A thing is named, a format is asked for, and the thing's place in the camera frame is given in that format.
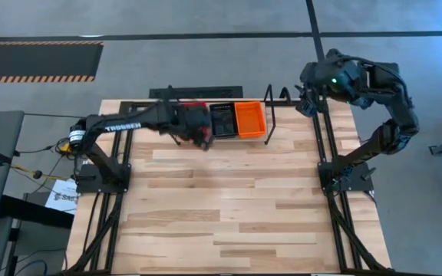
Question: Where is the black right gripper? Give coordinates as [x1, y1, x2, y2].
[295, 60, 341, 118]

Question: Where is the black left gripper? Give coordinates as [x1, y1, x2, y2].
[173, 105, 215, 152]

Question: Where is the black slotted plastic basket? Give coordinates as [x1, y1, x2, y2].
[208, 102, 239, 140]

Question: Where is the red slotted plastic basket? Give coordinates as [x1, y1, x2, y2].
[182, 100, 213, 141]

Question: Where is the orange slotted plastic basket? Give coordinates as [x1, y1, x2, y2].
[233, 100, 268, 140]

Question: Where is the black floor tape strip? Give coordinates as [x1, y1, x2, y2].
[305, 0, 326, 62]
[0, 29, 442, 43]

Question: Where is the white printed paper sheet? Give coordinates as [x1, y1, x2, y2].
[45, 179, 80, 215]

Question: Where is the black floor mat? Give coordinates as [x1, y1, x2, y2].
[0, 41, 105, 84]

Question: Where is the grey equipment cart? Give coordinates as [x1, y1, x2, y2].
[0, 110, 26, 225]

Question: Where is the black table-top rail frame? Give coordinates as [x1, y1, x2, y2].
[65, 98, 393, 275]

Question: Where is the yellow cable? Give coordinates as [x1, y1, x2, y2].
[11, 141, 73, 182]

